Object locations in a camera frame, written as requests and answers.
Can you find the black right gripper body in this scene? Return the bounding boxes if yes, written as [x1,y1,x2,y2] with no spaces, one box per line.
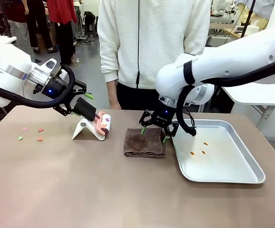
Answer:
[151,99,177,128]

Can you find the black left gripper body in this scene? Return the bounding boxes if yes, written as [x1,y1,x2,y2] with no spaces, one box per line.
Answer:
[44,76,81,105]

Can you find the brown cloth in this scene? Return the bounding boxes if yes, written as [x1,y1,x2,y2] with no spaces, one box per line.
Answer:
[123,127,166,158]

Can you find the person's right forearm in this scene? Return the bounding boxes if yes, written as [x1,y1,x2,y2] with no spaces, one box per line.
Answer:
[106,79,118,105]

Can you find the person's right hand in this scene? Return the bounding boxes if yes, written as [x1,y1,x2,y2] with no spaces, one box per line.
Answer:
[108,101,122,110]

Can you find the white lint roller stand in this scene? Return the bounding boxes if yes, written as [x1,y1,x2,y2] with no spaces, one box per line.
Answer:
[71,117,106,141]

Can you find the black trousers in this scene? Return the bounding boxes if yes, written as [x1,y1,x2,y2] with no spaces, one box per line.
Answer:
[116,82,162,111]

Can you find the silver metal tray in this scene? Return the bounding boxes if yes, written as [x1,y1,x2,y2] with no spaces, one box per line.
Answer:
[171,119,266,184]

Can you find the bystander in grey trousers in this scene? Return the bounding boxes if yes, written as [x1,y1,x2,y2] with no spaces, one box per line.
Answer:
[0,0,32,54]

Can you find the bystander in black trousers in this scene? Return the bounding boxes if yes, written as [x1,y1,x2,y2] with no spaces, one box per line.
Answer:
[24,0,59,54]

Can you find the bystander in red top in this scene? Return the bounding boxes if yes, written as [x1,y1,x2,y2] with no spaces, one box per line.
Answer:
[46,0,78,66]

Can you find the person in white sweater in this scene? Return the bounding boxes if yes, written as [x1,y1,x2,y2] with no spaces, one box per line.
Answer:
[97,0,212,90]

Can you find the white side table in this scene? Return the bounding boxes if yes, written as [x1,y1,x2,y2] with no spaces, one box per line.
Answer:
[222,80,275,130]

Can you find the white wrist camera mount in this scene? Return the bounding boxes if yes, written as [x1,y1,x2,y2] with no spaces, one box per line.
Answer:
[39,58,57,75]

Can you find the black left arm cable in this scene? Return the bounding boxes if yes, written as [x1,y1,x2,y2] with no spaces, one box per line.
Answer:
[0,64,76,109]

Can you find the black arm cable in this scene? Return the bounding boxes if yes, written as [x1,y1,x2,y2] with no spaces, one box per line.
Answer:
[0,64,76,109]
[177,56,275,137]

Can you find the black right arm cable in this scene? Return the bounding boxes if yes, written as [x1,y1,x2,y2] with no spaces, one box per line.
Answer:
[177,56,275,137]

